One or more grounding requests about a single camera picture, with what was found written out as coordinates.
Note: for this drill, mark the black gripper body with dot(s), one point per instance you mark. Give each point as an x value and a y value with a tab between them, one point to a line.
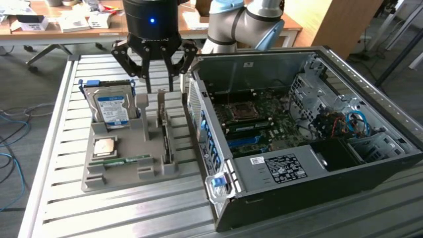
152	24

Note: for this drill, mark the black graphics card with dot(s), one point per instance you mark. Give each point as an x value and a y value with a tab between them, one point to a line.
165	138

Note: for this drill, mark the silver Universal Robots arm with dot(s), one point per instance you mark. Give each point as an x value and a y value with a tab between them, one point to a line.
224	27

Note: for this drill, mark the white booklet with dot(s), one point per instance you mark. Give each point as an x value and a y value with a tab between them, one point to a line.
195	21

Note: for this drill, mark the small white printed box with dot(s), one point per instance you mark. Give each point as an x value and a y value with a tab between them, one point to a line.
99	21

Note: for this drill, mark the brown cardboard box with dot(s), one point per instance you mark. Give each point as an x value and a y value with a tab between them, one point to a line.
203	7

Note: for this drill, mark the hard disk with blue carrier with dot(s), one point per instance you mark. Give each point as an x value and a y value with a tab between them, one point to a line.
112	109

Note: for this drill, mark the flat white box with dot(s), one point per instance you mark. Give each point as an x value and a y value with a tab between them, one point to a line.
73	23

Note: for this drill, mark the tape roll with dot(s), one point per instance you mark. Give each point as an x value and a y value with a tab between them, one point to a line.
69	2

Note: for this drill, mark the grey cup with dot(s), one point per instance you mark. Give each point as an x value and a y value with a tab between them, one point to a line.
53	2

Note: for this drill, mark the white box with black lid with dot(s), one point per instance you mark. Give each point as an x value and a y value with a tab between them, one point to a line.
32	23

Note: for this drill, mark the grey parts rack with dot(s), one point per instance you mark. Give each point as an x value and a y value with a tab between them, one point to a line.
132	146

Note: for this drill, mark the CPU chip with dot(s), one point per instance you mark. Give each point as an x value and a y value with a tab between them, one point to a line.
104	146

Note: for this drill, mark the long black expansion slot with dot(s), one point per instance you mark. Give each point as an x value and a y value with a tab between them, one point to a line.
244	135

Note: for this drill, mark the blue expansion slot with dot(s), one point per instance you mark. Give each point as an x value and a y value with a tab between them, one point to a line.
243	143

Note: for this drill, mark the stack of papers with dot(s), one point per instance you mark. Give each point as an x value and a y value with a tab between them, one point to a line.
16	7

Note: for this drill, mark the green motherboard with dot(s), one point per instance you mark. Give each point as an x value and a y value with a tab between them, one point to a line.
284	124

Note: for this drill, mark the perforated metal drive cage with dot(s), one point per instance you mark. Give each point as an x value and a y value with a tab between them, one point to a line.
307	99

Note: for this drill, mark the green RAM stick with label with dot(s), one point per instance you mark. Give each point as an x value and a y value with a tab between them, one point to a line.
115	161

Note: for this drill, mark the wooden partition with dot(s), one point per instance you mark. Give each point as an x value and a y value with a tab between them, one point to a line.
347	24

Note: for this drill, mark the grey power supply unit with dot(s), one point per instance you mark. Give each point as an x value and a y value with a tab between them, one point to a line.
251	173

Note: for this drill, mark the blue case release latch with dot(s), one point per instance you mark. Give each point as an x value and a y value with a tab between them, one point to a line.
217	182

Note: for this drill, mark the open black PC case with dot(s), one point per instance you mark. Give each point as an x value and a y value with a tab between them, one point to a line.
297	198

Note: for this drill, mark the metal disk bay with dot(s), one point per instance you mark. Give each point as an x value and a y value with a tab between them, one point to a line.
376	148

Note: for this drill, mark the wooden desk with white frame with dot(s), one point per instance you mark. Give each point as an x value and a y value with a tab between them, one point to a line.
49	34
191	32

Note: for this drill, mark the white desk frame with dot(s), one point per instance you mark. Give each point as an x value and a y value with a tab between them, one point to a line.
386	22

